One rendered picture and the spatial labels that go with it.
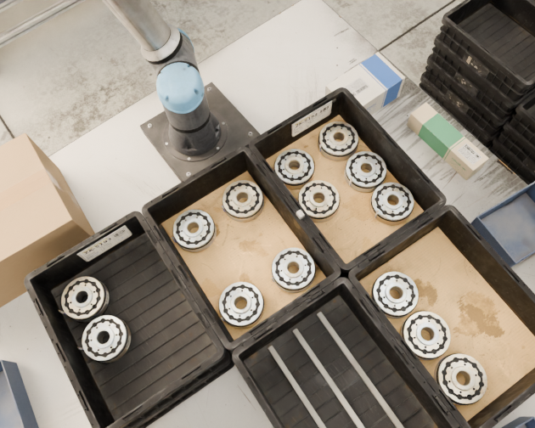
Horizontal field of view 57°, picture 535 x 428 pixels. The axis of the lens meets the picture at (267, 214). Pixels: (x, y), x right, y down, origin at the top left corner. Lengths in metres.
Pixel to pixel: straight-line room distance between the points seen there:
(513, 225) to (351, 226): 0.47
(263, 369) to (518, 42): 1.54
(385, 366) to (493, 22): 1.45
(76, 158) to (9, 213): 0.33
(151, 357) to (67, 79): 1.85
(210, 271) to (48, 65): 1.89
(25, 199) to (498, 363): 1.17
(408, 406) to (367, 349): 0.14
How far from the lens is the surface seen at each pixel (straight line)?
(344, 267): 1.09
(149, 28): 1.30
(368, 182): 1.25
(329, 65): 1.64
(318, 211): 1.20
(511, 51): 2.10
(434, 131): 1.48
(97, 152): 1.58
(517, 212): 1.50
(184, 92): 1.27
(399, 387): 1.16
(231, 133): 1.45
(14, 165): 1.41
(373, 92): 1.48
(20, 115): 2.74
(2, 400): 1.46
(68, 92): 2.70
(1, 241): 1.33
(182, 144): 1.40
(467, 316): 1.22
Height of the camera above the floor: 1.97
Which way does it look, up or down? 67 degrees down
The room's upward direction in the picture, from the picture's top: 7 degrees counter-clockwise
